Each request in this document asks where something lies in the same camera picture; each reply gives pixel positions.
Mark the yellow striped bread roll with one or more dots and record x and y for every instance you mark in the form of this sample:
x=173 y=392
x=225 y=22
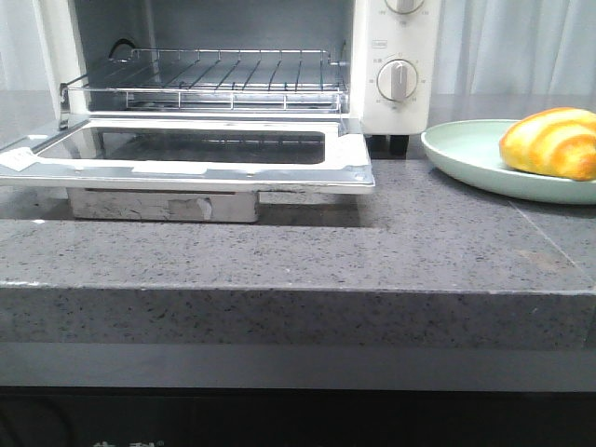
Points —
x=558 y=142

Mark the light green round plate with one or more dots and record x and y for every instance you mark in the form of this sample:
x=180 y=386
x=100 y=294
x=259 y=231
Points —
x=469 y=152

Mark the metal wire oven rack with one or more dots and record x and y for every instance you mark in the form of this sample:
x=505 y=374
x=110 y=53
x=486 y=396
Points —
x=193 y=80

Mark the upper white temperature knob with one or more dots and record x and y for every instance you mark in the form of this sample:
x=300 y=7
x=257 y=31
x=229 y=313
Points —
x=404 y=7

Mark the white Toshiba toaster oven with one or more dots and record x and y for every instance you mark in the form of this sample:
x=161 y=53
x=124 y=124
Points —
x=79 y=35

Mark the lower white timer knob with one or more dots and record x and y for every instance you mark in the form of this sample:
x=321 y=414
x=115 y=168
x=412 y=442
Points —
x=397 y=80

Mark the glass oven door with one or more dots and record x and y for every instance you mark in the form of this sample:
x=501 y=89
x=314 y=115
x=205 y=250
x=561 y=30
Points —
x=189 y=168

